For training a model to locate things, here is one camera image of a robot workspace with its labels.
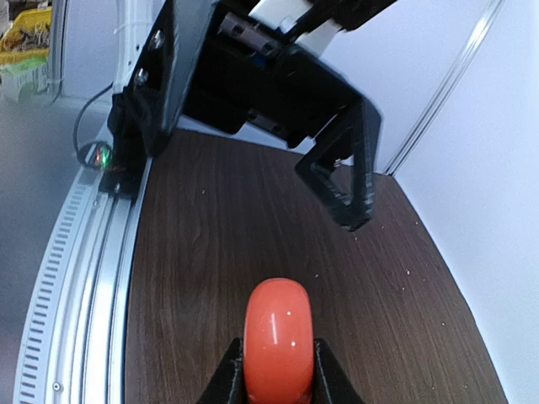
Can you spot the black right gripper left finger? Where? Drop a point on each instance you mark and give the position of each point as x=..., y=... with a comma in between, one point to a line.
x=226, y=386

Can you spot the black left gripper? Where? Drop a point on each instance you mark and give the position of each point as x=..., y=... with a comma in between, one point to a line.
x=212, y=62

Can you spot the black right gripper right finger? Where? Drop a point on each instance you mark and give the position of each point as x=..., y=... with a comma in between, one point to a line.
x=331, y=384

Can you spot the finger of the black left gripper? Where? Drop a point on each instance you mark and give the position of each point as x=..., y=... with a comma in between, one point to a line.
x=339, y=169

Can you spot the orange earbud charging case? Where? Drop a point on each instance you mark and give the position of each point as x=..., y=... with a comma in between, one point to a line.
x=278, y=343

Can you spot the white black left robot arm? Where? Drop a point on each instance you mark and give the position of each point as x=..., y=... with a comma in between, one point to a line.
x=126, y=54

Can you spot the yellow box outside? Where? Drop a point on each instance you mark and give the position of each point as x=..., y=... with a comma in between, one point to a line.
x=25, y=50

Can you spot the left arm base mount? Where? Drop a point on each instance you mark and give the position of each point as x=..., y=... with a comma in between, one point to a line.
x=124, y=173

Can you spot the right aluminium corner post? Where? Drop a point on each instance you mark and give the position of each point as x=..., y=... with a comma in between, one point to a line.
x=453, y=76

